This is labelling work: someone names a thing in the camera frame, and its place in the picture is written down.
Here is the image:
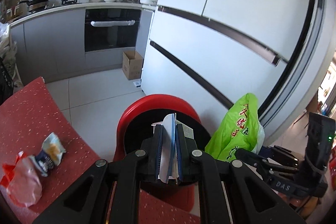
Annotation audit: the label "cardboard box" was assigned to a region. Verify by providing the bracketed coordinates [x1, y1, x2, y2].
[122, 50, 144, 81]

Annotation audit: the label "red plastic bag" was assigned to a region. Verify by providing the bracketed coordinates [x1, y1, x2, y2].
[2, 152, 43, 208]

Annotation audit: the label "grey lower cabinets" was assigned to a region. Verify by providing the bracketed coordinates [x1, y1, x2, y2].
[9, 5, 154, 86]

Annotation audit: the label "green plastic bag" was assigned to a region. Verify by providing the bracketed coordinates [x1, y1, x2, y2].
[205, 93, 265, 163]

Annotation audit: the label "crumpled snack wrapper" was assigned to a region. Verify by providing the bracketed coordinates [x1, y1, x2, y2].
[28, 132, 67, 178]

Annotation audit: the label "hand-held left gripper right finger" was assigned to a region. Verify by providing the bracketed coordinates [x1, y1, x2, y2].
[176, 124, 308, 224]

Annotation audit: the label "white plastic bag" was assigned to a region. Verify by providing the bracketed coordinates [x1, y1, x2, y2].
[0, 22, 18, 75]

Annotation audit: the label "red trash bin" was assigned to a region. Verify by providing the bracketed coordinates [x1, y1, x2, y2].
[113, 94, 210, 214]

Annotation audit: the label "white refrigerator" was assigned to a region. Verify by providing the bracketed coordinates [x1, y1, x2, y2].
[140, 0, 326, 141]

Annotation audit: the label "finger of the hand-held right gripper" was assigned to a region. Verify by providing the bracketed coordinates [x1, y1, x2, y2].
[234, 148, 273, 183]
[261, 145, 300, 175]

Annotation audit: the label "sliding door frame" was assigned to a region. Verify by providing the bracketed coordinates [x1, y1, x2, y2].
[259, 0, 336, 146]

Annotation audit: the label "black plastic bag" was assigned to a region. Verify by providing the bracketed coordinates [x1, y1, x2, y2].
[0, 56, 14, 106]

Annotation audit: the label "black wok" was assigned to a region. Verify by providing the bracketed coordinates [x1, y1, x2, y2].
[18, 0, 52, 11]

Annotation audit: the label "black built-in oven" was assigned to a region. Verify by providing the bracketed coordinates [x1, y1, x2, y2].
[84, 8, 142, 53]

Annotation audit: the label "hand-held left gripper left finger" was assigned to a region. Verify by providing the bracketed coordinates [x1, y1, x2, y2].
[33, 132, 163, 224]

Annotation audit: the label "white blue carton box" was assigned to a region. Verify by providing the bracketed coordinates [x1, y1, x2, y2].
[151, 113, 195, 185]

